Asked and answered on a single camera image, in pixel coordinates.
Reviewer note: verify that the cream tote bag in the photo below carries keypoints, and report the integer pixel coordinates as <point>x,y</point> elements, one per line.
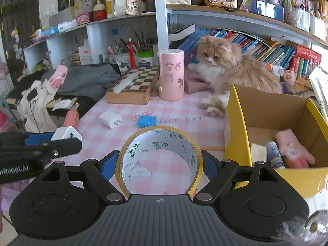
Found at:
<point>35,105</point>

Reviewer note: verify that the pink cylinder with stickers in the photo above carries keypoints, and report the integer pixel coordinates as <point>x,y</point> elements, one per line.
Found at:
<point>170,76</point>

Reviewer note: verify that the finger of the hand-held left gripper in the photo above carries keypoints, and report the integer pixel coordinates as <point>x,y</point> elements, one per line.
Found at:
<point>61,146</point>
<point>38,138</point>

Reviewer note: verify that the white cube charger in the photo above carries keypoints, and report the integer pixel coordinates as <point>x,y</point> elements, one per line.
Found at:
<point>65,132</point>

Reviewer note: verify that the white crumpled tissue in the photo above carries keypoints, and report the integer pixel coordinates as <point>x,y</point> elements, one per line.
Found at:
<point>62,104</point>

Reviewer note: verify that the orange fluffy cat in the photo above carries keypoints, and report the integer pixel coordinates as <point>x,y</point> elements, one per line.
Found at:
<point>230,69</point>

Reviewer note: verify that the yellow tape roll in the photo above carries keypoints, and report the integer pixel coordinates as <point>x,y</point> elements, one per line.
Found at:
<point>164,138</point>

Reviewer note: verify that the white storage bin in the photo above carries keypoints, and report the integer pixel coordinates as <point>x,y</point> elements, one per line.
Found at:
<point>317,28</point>
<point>297,19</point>

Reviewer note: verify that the white oblong case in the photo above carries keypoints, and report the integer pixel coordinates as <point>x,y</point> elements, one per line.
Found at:
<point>125,82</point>

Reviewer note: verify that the white pen holder with pens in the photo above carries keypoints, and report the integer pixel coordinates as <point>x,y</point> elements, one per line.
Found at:
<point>119,56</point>

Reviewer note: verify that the pink checked desktop cloth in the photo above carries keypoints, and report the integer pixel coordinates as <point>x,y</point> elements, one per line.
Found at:
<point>102,143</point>

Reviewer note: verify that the small blue eraser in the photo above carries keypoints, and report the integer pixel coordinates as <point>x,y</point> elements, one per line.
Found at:
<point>146,121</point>

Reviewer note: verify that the dark wooden door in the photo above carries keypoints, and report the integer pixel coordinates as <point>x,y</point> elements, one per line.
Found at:
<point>18,18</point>

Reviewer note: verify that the pink glove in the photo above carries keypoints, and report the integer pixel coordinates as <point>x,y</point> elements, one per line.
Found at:
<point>59,76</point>
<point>292,148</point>

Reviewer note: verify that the wooden chess box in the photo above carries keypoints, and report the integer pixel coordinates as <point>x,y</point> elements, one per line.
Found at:
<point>135,87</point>

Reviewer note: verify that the grey cloth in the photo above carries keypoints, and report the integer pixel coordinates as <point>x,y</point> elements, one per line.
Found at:
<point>87,82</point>

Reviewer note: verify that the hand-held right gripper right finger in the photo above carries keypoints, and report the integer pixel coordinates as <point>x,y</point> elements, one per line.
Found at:
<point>208,166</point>

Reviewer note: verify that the white box red label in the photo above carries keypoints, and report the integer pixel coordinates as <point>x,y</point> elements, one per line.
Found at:
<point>85,53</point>

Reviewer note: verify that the red round doll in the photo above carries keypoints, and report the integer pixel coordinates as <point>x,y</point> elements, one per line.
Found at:
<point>99,12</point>

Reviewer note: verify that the green lid jar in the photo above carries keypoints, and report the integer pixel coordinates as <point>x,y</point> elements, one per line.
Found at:
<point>146,59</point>

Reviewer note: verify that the orange bottle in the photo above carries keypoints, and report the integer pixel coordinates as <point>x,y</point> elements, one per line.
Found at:
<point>71,116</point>

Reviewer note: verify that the pink plush toy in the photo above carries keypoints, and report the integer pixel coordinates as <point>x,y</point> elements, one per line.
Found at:
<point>289,75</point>

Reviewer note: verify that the yellow and white cup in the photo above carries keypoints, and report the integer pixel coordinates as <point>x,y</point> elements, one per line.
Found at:
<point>110,6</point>

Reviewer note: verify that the red tassel figure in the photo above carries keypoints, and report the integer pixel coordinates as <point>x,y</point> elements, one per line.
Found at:
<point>132,53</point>

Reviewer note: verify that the yellow cardboard box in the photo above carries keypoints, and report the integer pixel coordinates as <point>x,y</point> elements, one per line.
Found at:
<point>238,138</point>

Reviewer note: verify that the white bookshelf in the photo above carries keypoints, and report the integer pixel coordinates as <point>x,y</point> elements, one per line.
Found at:
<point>160,12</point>

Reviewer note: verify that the blue and white tube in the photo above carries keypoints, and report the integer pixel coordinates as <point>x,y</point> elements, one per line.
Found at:
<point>275,155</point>

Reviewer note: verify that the white charger plug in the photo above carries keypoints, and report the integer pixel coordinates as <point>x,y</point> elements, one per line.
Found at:
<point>110,119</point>

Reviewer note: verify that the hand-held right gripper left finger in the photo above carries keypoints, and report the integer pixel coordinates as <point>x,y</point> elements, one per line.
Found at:
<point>110,165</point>

